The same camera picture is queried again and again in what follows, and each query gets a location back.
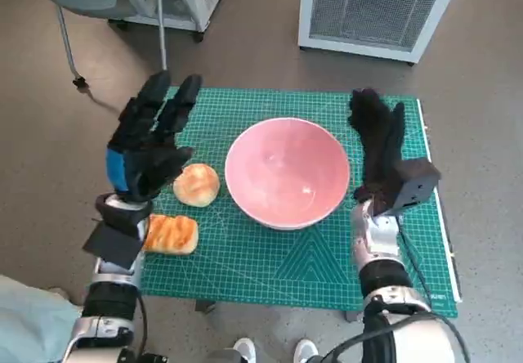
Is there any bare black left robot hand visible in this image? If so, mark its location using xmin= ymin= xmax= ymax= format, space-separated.
xmin=105 ymin=70 xmax=203 ymax=204

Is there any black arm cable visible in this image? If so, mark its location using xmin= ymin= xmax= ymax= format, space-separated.
xmin=317 ymin=321 xmax=396 ymax=363
xmin=136 ymin=293 xmax=149 ymax=356

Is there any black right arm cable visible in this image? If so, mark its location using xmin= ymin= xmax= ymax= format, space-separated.
xmin=317 ymin=321 xmax=396 ymax=363

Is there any green cutting mat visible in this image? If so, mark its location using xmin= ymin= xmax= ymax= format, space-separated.
xmin=138 ymin=87 xmax=458 ymax=318

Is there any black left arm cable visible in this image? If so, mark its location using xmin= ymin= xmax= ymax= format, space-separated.
xmin=136 ymin=293 xmax=149 ymax=356

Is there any thin black camera cable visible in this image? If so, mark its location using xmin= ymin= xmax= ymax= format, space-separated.
xmin=398 ymin=223 xmax=434 ymax=298

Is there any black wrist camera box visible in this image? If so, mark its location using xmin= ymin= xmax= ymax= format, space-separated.
xmin=82 ymin=220 xmax=140 ymax=270
xmin=386 ymin=157 xmax=442 ymax=217

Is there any large white mesh cabinet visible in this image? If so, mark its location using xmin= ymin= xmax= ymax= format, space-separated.
xmin=297 ymin=0 xmax=479 ymax=68

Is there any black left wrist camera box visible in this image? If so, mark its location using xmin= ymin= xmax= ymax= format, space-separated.
xmin=82 ymin=220 xmax=140 ymax=270

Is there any rectangular braided orange bread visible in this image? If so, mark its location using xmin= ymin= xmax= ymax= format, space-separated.
xmin=142 ymin=214 xmax=199 ymax=255

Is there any round pale bread bun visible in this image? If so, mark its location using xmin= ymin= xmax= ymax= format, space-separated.
xmin=172 ymin=164 xmax=221 ymax=208

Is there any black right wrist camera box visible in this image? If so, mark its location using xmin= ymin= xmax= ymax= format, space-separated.
xmin=386 ymin=157 xmax=442 ymax=217

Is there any person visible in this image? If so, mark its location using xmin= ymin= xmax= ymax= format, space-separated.
xmin=0 ymin=273 xmax=89 ymax=363

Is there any pink bowl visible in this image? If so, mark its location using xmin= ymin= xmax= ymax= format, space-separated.
xmin=224 ymin=117 xmax=351 ymax=232

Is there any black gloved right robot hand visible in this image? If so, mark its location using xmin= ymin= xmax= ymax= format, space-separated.
xmin=346 ymin=87 xmax=408 ymax=217

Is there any thin silver metal pole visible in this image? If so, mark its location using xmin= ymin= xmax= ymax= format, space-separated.
xmin=154 ymin=0 xmax=169 ymax=74

